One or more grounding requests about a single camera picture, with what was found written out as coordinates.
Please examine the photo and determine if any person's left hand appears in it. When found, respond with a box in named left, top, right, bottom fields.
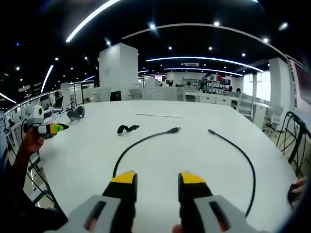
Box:
left=23, top=126, right=47, bottom=155

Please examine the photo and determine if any bright window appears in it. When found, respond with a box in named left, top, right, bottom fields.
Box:
left=242, top=71, right=272, bottom=102

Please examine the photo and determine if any white square pillar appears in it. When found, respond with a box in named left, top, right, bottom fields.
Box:
left=98, top=43, right=139, bottom=101

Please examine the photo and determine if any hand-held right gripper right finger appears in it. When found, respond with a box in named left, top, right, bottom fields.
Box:
left=178, top=171, right=262, bottom=233

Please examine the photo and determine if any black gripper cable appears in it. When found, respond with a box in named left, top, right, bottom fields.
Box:
left=20, top=118, right=28, bottom=143

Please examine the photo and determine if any white desk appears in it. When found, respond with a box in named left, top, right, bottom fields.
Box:
left=38, top=100, right=298, bottom=233

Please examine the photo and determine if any white counter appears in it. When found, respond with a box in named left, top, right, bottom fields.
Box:
left=185, top=90, right=235, bottom=105

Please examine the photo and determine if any small black object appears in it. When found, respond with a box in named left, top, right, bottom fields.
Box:
left=287, top=183, right=300, bottom=208

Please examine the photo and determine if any white flat desk strip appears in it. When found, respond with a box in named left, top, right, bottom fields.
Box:
left=135, top=112, right=185, bottom=119

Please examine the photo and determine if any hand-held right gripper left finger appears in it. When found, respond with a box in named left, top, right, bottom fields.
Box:
left=52, top=170, right=138, bottom=233

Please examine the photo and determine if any black charging cable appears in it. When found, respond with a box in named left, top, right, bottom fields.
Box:
left=112, top=126, right=257, bottom=218

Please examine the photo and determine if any grey and black headset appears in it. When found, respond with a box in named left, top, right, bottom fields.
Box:
left=67, top=105, right=86, bottom=122

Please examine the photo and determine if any black Velcro strap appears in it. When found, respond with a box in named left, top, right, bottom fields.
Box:
left=117, top=124, right=141, bottom=135

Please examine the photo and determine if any black stand with cables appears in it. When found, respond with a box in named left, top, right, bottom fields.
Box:
left=276, top=110, right=311, bottom=177

